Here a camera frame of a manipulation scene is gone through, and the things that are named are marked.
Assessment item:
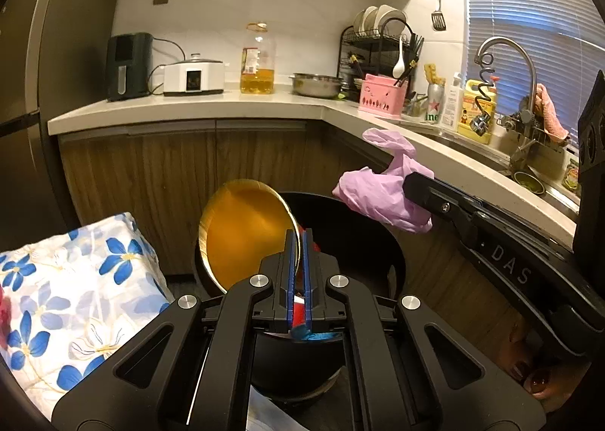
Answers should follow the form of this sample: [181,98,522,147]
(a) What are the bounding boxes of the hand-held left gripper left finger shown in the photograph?
[52,229,304,431]

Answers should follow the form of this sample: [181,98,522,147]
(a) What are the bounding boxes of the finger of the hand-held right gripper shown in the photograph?
[403,172,479,232]

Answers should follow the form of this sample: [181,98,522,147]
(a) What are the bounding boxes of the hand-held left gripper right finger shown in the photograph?
[303,229,547,431]

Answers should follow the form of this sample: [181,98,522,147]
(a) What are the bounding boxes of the gold paper plate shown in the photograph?
[197,179,301,296]

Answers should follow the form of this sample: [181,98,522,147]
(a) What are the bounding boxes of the black round trash bin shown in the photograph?
[194,191,410,406]

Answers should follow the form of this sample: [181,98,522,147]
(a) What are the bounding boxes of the person's right hand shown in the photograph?
[508,322,591,413]

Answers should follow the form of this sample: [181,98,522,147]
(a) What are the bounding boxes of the blue plastic wrapper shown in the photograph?
[288,327,343,343]

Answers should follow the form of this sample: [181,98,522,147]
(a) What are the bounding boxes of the steel kitchen sink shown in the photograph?
[439,128,582,215]

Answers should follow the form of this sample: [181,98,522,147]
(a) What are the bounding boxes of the green beer can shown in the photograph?
[425,82,446,125]

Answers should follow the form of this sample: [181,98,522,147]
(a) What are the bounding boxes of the yellow detergent bottle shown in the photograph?
[457,76,499,144]

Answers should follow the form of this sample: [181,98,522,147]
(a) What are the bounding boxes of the white pump bottle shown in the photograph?
[442,73,465,129]

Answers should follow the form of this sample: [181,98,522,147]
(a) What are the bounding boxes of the small green label jar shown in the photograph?
[562,157,582,195]

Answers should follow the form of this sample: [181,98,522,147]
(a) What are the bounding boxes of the pink plastic basket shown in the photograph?
[358,74,408,117]

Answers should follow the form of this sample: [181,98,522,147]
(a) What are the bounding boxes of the white spoon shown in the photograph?
[393,36,407,79]

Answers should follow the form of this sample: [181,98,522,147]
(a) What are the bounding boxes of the pink dish cloth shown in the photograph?
[536,83,570,144]

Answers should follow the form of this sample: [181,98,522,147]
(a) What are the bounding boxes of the stainless steel bowl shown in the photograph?
[289,72,345,98]

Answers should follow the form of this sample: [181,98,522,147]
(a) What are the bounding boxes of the wooden lower cabinet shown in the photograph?
[57,119,575,366]

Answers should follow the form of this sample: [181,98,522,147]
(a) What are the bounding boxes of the steel kitchen faucet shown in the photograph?
[475,36,540,162]

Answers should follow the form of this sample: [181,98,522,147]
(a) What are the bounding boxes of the white bowl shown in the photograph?
[375,4,408,32]

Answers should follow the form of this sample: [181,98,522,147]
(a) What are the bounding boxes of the white plate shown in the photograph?
[354,6,379,34]

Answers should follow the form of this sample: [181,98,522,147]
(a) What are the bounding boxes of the cooking oil bottle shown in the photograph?
[240,23,276,95]

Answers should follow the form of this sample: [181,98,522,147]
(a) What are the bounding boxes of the blue floral tablecloth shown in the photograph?
[0,212,175,422]

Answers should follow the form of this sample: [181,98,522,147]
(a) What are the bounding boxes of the white electric cooker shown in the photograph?
[163,53,226,97]

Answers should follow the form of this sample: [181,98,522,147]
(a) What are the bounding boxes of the dark air fryer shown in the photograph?
[105,32,154,102]

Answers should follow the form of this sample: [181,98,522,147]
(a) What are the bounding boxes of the grey refrigerator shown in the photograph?
[0,0,126,252]

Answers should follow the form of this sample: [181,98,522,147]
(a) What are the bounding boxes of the black coiled sprayer hose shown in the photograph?
[475,53,497,136]

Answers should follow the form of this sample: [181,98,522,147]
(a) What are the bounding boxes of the black wire dish rack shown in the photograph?
[339,17,425,92]

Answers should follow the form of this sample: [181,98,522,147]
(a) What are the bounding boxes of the power cable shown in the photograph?
[147,37,187,96]

